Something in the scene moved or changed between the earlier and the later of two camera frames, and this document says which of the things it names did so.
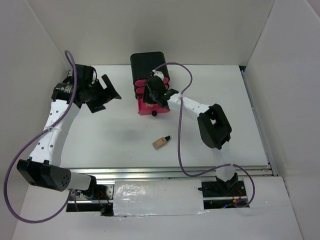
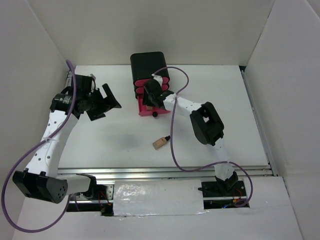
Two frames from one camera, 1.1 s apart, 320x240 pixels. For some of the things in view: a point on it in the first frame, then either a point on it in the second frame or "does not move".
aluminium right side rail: (261, 132) does not move
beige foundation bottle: (160, 142) does not move
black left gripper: (108, 92) -> (112, 102)
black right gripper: (146, 97) does not move
